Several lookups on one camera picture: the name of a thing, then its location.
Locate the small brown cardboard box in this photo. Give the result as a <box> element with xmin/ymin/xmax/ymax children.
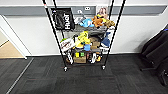
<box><xmin>89</xmin><ymin>39</ymin><xmax>102</xmax><ymax>51</ymax></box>

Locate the small blue cup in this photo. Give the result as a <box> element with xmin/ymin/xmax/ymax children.
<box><xmin>83</xmin><ymin>43</ymin><xmax>92</xmax><ymax>52</ymax></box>

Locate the black bag white print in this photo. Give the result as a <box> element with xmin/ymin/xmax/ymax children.
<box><xmin>49</xmin><ymin>7</ymin><xmax>76</xmax><ymax>32</ymax></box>

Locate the small orange toy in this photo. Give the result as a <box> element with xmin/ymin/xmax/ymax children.
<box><xmin>95</xmin><ymin>56</ymin><xmax>102</xmax><ymax>64</ymax></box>

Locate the blue plush toy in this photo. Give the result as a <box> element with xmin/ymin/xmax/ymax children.
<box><xmin>79</xmin><ymin>18</ymin><xmax>96</xmax><ymax>29</ymax></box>

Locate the black chair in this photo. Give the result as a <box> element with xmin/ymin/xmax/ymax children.
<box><xmin>139</xmin><ymin>28</ymin><xmax>168</xmax><ymax>88</ymax></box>

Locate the white wall socket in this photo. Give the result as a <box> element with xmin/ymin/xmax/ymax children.
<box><xmin>76</xmin><ymin>8</ymin><xmax>84</xmax><ymax>15</ymax></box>
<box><xmin>84</xmin><ymin>5</ymin><xmax>92</xmax><ymax>12</ymax></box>

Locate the flat brown cardboard box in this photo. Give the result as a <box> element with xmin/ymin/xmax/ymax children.
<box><xmin>73</xmin><ymin>56</ymin><xmax>87</xmax><ymax>65</ymax></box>

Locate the long grey wall band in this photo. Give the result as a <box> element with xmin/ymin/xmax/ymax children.
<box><xmin>0</xmin><ymin>4</ymin><xmax>168</xmax><ymax>17</ymax></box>

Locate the yellow bottle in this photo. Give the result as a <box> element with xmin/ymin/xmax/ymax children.
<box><xmin>74</xmin><ymin>52</ymin><xmax>80</xmax><ymax>59</ymax></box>

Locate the white box red print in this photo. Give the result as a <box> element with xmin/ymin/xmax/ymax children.
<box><xmin>59</xmin><ymin>37</ymin><xmax>75</xmax><ymax>53</ymax></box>

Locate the orange plush toy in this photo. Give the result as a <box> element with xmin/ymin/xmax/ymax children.
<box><xmin>92</xmin><ymin>14</ymin><xmax>107</xmax><ymax>29</ymax></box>

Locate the white door frame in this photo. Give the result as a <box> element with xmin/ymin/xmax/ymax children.
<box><xmin>0</xmin><ymin>14</ymin><xmax>35</xmax><ymax>61</ymax></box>

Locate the yellow toy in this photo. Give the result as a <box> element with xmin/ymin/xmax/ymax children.
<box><xmin>74</xmin><ymin>30</ymin><xmax>92</xmax><ymax>50</ymax></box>

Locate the brown plush toy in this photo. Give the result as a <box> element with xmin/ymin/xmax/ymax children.
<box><xmin>104</xmin><ymin>19</ymin><xmax>116</xmax><ymax>29</ymax></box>

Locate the blue and white shoe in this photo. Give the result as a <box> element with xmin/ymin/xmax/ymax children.
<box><xmin>100</xmin><ymin>31</ymin><xmax>113</xmax><ymax>50</ymax></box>

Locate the small green pack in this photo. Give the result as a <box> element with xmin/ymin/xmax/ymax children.
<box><xmin>79</xmin><ymin>52</ymin><xmax>85</xmax><ymax>59</ymax></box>

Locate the black wire shelf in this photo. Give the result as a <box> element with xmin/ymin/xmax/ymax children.
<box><xmin>41</xmin><ymin>0</ymin><xmax>127</xmax><ymax>72</ymax></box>

